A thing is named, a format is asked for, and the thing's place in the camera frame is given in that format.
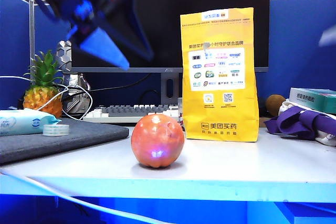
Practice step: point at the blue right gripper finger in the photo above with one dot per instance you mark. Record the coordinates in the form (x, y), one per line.
(328, 36)

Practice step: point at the yellow paper bag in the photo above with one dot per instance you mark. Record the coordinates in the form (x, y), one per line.
(220, 113)

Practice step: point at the silver mech figurine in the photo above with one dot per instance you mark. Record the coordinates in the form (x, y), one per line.
(64, 56)

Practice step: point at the black computer monitor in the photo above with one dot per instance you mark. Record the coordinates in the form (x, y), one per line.
(170, 11)

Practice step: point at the teal cardboard box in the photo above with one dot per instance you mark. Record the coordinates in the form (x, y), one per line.
(315, 99)

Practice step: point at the grey and white keyboard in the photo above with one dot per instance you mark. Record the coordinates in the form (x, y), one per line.
(126, 111)

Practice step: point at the grey monitor stand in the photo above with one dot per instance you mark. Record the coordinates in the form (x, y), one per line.
(164, 98)

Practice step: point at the brown kiwi fruit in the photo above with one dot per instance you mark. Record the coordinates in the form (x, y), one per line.
(274, 104)

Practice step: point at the purple cloth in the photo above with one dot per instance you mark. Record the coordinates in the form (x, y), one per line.
(288, 121)

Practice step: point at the small pineapple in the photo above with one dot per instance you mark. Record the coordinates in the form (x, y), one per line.
(42, 98)

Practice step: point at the dark grey desk mat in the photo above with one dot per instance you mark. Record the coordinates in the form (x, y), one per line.
(78, 137)

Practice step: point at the brown cardboard piece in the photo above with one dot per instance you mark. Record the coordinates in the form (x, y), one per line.
(263, 121)

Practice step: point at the clear tape roll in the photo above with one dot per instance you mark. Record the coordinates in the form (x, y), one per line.
(56, 130)

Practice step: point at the orange fruit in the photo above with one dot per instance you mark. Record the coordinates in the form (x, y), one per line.
(157, 142)

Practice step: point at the light blue wet wipes pack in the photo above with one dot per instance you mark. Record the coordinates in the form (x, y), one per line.
(18, 121)

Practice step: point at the silver partition post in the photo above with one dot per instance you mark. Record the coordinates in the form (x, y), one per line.
(31, 37)

